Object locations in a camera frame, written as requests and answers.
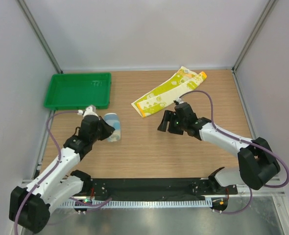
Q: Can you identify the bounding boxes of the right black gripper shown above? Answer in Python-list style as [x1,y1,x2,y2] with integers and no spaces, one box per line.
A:
[158,110,187,135]

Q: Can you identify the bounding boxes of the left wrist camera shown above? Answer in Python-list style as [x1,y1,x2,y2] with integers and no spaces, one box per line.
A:
[83,105,98,117]

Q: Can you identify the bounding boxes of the green plastic tray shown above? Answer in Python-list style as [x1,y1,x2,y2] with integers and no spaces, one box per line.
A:
[44,72,112,111]

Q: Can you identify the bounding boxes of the right aluminium frame post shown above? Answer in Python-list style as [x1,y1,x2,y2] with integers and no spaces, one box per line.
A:
[232,0,278,73]

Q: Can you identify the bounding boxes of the green yellow patterned towel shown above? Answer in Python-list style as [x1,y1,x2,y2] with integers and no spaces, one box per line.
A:
[131,66,207,118]

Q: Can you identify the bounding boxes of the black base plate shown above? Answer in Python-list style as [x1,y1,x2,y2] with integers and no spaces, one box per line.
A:
[80,178,238,200]

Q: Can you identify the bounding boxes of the slotted cable duct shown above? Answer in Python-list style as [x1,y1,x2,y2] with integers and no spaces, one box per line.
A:
[58,198,212,209]

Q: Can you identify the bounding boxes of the aluminium front rail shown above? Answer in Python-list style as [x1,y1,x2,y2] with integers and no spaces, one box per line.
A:
[21,177,286,199]

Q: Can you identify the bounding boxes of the polka dot striped towel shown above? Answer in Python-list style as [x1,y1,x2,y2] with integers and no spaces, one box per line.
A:
[103,113,121,142]

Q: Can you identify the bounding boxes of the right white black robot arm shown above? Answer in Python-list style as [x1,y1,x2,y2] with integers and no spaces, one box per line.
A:
[157,102,280,194]

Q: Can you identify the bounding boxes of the aluminium frame post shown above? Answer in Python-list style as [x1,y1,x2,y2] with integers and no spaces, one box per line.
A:
[232,0,278,73]
[16,0,64,74]

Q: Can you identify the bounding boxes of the left aluminium frame post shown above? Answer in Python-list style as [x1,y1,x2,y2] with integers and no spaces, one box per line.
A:
[16,0,64,74]

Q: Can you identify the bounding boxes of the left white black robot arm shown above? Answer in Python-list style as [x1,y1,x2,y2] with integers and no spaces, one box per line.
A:
[9,113,115,234]

